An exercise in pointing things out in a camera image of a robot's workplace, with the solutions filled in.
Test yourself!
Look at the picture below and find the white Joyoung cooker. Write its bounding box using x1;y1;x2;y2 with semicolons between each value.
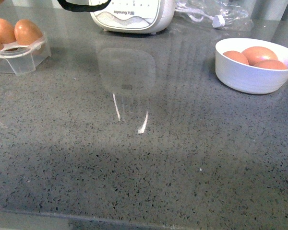
91;0;176;34

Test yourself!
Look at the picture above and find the brown egg back left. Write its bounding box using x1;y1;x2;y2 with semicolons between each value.
0;18;16;44

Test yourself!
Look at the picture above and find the brown egg back right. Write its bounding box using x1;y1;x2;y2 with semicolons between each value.
14;19;43;46

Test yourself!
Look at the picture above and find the clear plastic bag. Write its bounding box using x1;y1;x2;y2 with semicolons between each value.
175;0;253;31

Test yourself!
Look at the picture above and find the brown egg in bowl back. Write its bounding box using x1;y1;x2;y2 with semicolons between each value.
242;46;278;66

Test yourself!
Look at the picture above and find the white bowl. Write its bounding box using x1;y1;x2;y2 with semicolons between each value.
215;38;288;94

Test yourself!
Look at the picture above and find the white power cable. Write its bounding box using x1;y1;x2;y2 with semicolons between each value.
174;4;226;29

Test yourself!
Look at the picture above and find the brown egg in bowl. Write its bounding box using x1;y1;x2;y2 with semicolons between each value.
242;46;278;66
254;59;288;70
223;50;249;65

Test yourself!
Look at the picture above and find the black cable loop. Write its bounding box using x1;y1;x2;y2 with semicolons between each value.
57;0;112;12

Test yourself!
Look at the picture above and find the brown egg in bowl left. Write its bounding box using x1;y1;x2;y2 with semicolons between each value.
223;50;249;65

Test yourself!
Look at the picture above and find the brown egg in bowl front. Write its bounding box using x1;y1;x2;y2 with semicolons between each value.
254;59;288;70

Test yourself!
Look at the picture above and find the clear plastic egg box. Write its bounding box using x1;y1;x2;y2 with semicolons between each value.
0;34;51;76

